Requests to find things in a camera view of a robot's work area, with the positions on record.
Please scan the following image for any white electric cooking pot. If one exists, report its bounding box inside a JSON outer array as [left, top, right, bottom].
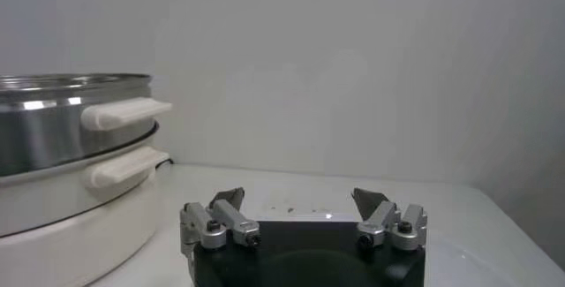
[[0, 145, 173, 287]]

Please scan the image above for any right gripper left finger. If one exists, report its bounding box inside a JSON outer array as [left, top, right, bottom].
[[178, 186, 262, 268]]

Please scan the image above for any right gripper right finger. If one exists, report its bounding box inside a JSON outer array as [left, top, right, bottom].
[[350, 186, 429, 253]]

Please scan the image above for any perforated steel steamer basket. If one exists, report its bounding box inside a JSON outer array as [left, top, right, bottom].
[[0, 72, 173, 177]]

